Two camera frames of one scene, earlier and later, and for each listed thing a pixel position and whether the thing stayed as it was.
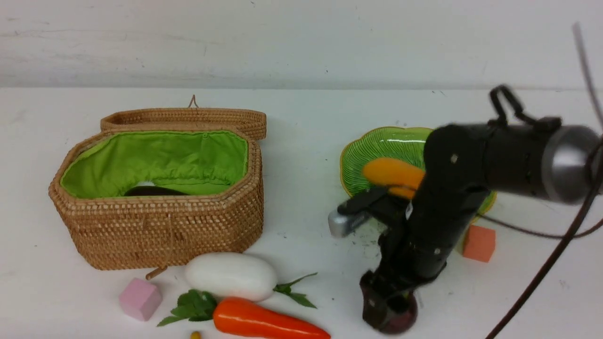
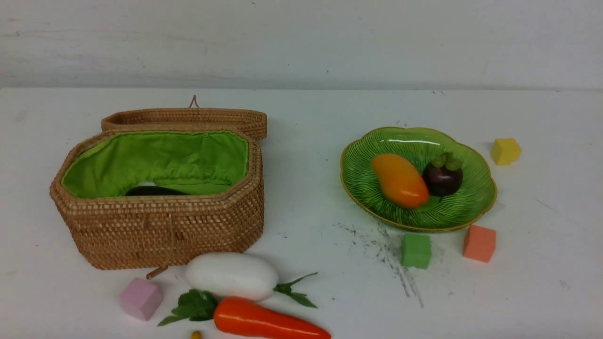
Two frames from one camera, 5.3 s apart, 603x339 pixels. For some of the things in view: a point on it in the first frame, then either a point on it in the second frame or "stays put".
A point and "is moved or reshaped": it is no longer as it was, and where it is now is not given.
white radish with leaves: x=227 y=275 stays put
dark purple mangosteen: x=401 y=322 is moved or reshaped
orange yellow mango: x=401 y=178 is moved or reshaped
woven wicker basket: x=145 y=200 stays put
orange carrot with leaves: x=240 y=318 stays put
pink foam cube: x=140 y=299 stays put
